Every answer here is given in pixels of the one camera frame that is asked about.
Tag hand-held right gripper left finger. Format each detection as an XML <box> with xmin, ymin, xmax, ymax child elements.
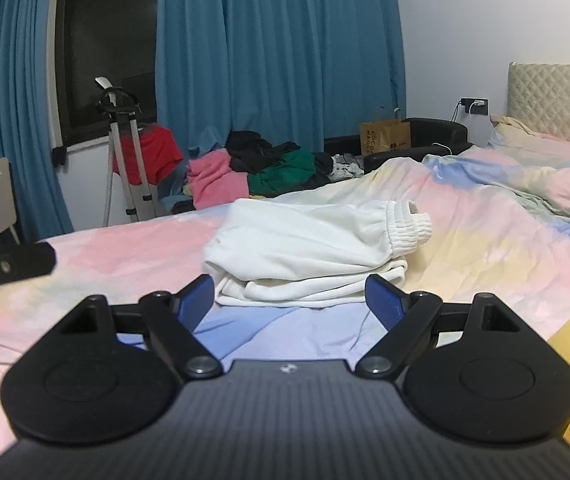
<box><xmin>30</xmin><ymin>274</ymin><xmax>223</xmax><ymax>380</ymax></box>

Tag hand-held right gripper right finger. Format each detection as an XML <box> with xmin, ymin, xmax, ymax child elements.
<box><xmin>355</xmin><ymin>274</ymin><xmax>550</xmax><ymax>380</ymax></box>

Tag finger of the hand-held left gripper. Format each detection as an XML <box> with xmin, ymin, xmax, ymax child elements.
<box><xmin>0</xmin><ymin>241</ymin><xmax>57</xmax><ymax>292</ymax></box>

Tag white sweatpants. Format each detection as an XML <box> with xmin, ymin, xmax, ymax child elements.
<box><xmin>201</xmin><ymin>197</ymin><xmax>433</xmax><ymax>309</ymax></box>

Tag pastel bed blanket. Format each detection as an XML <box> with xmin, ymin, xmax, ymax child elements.
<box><xmin>0</xmin><ymin>125</ymin><xmax>570</xmax><ymax>466</ymax></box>

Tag pink garment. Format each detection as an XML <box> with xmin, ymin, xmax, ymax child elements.
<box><xmin>186</xmin><ymin>149</ymin><xmax>250</xmax><ymax>209</ymax></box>

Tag white black patterned cloth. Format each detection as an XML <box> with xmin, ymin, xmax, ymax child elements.
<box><xmin>327</xmin><ymin>152</ymin><xmax>366</xmax><ymax>181</ymax></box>

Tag garment steamer stand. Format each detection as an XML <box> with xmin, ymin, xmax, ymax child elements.
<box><xmin>94</xmin><ymin>76</ymin><xmax>156</xmax><ymax>226</ymax></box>

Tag red garment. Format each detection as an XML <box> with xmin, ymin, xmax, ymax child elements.
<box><xmin>112</xmin><ymin>126</ymin><xmax>184</xmax><ymax>186</ymax></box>

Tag black garment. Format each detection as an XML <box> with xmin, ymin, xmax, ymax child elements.
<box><xmin>226</xmin><ymin>130</ymin><xmax>333</xmax><ymax>191</ymax></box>

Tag blue curtain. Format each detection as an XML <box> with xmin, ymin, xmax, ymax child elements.
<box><xmin>0</xmin><ymin>0</ymin><xmax>75</xmax><ymax>233</ymax></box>
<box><xmin>155</xmin><ymin>0</ymin><xmax>407</xmax><ymax>153</ymax></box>

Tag green garment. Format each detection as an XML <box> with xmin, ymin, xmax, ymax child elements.
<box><xmin>247</xmin><ymin>150</ymin><xmax>317</xmax><ymax>198</ymax></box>

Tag brown paper bag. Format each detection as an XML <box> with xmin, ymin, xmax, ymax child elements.
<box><xmin>360</xmin><ymin>106</ymin><xmax>412</xmax><ymax>155</ymax></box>

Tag black leather sofa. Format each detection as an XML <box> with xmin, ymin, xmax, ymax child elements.
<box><xmin>324</xmin><ymin>116</ymin><xmax>470</xmax><ymax>176</ymax></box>

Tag cream pillow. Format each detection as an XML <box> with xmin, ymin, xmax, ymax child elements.
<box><xmin>487</xmin><ymin>115</ymin><xmax>570</xmax><ymax>171</ymax></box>

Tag dark window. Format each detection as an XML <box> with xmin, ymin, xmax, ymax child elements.
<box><xmin>48</xmin><ymin>0</ymin><xmax>161</xmax><ymax>148</ymax></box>

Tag beige quilted headboard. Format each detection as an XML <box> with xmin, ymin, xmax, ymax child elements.
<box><xmin>507</xmin><ymin>61</ymin><xmax>570</xmax><ymax>142</ymax></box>

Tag black wall socket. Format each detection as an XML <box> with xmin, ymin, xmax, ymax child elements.
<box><xmin>460</xmin><ymin>97</ymin><xmax>490</xmax><ymax>116</ymax></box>

